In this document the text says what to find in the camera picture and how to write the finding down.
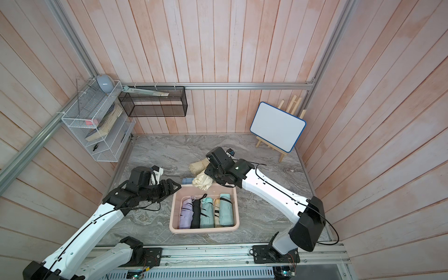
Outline pink plastic storage box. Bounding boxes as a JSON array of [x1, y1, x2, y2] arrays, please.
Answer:
[[169, 184, 240, 234]]

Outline book in wire rack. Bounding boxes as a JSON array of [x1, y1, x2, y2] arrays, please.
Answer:
[[85, 103, 123, 142]]

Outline green paper on basket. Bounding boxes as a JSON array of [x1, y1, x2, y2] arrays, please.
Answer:
[[122, 86, 169, 98]]

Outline cream umbrella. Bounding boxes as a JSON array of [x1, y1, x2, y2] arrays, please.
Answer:
[[192, 171, 215, 191], [189, 158, 210, 176]]

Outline mint green umbrella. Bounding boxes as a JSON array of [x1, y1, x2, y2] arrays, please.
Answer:
[[219, 194, 235, 227]]

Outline lilac umbrella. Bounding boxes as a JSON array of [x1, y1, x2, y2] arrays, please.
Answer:
[[178, 198, 194, 229]]

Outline metal base rail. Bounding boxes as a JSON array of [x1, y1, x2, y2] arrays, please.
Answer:
[[66, 243, 351, 280]]

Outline aluminium frame rail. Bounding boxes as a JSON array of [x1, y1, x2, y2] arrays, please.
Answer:
[[122, 82, 314, 91]]

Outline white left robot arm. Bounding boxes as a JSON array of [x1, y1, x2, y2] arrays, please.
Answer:
[[23, 166, 181, 280]]

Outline black wire mesh basket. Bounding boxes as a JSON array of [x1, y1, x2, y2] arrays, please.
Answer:
[[119, 86, 188, 117]]

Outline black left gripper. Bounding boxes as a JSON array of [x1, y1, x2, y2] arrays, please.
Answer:
[[139, 178, 182, 204]]

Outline teal green umbrella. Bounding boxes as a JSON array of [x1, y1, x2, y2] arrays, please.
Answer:
[[200, 197, 214, 229]]

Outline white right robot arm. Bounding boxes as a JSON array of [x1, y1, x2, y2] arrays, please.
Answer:
[[205, 147, 330, 264]]

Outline white board with blue frame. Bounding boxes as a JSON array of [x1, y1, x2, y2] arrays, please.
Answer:
[[249, 101, 308, 154]]

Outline light blue umbrella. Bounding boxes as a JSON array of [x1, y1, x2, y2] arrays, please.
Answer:
[[182, 177, 194, 184]]

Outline black umbrella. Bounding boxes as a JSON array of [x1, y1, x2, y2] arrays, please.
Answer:
[[190, 194, 207, 229]]

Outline white wire shelf rack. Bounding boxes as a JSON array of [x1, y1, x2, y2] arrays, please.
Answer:
[[62, 79, 136, 163]]

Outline grey round speaker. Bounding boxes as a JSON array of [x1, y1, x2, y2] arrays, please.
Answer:
[[96, 74, 115, 95]]

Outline beige umbrella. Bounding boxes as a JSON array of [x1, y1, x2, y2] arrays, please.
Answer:
[[213, 198, 221, 228]]

